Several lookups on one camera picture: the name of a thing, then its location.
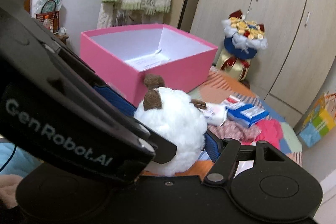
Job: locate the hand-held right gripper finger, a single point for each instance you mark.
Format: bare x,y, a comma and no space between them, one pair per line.
211,145

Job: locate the white plush toy brown ears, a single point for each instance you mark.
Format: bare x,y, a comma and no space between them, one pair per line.
173,121

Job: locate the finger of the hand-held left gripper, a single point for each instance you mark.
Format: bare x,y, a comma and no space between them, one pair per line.
115,99
165,153

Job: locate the pink cardboard box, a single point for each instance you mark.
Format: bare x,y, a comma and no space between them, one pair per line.
168,82

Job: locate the white paper sheet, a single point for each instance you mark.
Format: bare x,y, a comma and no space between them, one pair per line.
147,61

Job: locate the mauve fuzzy cloth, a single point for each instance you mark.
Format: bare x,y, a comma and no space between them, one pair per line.
236,132

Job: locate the red white toothpaste tube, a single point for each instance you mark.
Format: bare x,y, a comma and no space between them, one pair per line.
231,101

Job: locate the light blue cloth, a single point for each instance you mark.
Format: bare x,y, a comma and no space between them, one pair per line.
21,161

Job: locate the blue wet wipes packet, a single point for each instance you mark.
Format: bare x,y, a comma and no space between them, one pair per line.
249,113

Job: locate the orange woven basket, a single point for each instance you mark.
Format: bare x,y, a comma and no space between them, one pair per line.
48,19

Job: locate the white tissue pack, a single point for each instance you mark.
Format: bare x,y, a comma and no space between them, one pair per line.
216,113

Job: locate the colourful gift bag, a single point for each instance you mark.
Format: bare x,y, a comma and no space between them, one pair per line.
317,119

